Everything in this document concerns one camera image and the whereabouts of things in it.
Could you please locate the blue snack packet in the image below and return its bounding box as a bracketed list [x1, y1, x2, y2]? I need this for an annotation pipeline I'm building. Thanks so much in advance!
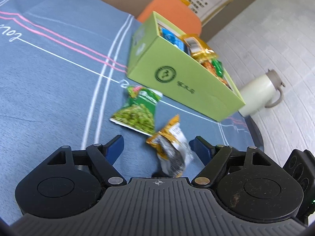
[160, 27, 191, 55]

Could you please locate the yellow rice cracker packet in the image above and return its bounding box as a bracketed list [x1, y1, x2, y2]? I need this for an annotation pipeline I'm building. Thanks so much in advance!
[201, 60, 231, 89]

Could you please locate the yellow silver snack packet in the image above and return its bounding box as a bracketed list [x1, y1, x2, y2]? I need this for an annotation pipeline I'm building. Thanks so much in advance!
[146, 114, 194, 177]

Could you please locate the green pea snack bag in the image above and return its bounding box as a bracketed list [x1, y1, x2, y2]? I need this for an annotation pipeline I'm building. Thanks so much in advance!
[109, 86, 163, 136]

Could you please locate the white thermos jug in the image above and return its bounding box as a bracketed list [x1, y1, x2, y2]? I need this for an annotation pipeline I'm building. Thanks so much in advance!
[239, 69, 285, 117]

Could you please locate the small green candy packet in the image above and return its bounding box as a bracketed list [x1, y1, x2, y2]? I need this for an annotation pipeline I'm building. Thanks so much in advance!
[211, 59, 224, 78]

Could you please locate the orange cake clear wrapper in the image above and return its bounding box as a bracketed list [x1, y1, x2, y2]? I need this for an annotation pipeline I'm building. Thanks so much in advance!
[180, 34, 218, 64]

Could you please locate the blue striped tablecloth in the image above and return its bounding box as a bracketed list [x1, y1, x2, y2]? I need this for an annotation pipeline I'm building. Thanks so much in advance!
[0, 0, 264, 225]

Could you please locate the green cardboard box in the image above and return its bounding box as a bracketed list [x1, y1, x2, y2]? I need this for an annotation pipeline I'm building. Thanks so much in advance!
[127, 12, 245, 122]

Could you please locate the orange chair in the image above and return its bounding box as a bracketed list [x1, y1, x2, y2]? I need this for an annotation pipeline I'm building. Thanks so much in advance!
[137, 0, 202, 36]

